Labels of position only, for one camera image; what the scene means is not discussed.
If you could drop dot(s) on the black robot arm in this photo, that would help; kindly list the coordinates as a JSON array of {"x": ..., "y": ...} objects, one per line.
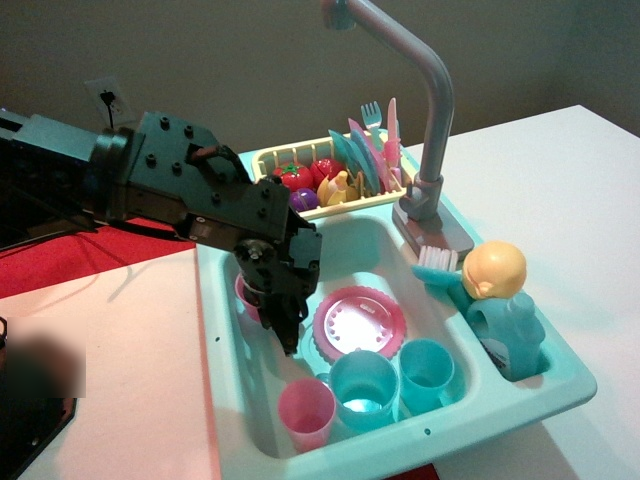
[{"x": 168, "y": 178}]

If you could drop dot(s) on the purple toy fruit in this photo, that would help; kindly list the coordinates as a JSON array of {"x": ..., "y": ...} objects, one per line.
[{"x": 304, "y": 199}]

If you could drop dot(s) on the teal toy plate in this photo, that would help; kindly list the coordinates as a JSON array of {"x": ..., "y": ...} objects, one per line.
[{"x": 350, "y": 154}]

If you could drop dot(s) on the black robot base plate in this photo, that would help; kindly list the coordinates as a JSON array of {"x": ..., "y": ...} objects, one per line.
[{"x": 28, "y": 426}]

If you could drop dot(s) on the teal toy fork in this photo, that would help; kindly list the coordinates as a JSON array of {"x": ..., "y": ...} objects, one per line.
[{"x": 372, "y": 118}]

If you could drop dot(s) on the pink toy plate in rack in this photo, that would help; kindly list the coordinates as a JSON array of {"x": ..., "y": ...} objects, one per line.
[{"x": 378, "y": 158}]

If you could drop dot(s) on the pink toy knife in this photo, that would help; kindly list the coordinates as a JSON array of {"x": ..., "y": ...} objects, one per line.
[{"x": 391, "y": 150}]

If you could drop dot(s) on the teal middle toy cup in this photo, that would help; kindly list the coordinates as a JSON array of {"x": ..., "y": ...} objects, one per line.
[{"x": 365, "y": 385}]

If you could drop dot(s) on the red toy tomato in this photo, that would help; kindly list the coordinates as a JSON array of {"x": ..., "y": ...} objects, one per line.
[{"x": 295, "y": 176}]

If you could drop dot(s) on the pink toy mug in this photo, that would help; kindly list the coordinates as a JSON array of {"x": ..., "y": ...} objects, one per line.
[{"x": 249, "y": 308}]

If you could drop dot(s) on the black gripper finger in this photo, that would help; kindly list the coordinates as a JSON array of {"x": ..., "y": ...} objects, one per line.
[{"x": 287, "y": 330}]

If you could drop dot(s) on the yellow toy banana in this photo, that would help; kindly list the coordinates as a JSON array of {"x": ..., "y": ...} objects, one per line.
[{"x": 337, "y": 190}]

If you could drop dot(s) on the red toy apple half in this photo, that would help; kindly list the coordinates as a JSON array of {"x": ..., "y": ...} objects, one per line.
[{"x": 325, "y": 168}]

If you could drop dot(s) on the pink scalloped plate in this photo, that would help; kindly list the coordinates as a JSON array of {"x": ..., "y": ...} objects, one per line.
[{"x": 358, "y": 318}]

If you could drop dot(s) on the pink toy cup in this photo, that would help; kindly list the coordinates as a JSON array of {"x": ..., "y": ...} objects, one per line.
[{"x": 307, "y": 408}]

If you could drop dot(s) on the cream dish rack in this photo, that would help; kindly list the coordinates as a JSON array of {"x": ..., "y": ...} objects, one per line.
[{"x": 266, "y": 160}]

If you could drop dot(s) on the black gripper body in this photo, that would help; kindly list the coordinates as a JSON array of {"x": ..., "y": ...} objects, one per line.
[{"x": 280, "y": 277}]

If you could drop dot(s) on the white wall outlet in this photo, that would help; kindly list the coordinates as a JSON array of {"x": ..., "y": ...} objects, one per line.
[{"x": 108, "y": 98}]

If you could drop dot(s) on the teal dish brush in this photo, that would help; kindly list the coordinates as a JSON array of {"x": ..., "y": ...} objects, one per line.
[{"x": 437, "y": 267}]

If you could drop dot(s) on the teal soap bottle yellow cap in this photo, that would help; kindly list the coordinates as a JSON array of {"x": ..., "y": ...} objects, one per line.
[{"x": 501, "y": 315}]

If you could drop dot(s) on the teal toy sink unit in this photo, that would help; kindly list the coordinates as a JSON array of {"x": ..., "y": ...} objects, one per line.
[{"x": 248, "y": 369}]

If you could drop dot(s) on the teal right toy cup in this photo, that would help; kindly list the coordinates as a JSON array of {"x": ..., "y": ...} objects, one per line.
[{"x": 426, "y": 368}]

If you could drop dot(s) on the red cloth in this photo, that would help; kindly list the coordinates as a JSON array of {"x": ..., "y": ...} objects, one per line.
[{"x": 36, "y": 266}]

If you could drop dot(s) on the blue toy plate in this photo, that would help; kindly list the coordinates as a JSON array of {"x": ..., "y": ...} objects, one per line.
[{"x": 365, "y": 146}]

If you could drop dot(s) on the grey toy faucet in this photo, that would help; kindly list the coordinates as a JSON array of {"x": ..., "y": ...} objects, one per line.
[{"x": 419, "y": 214}]

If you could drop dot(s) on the teal toy cup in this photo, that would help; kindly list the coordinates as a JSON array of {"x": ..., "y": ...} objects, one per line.
[
  {"x": 365, "y": 385},
  {"x": 426, "y": 368}
]

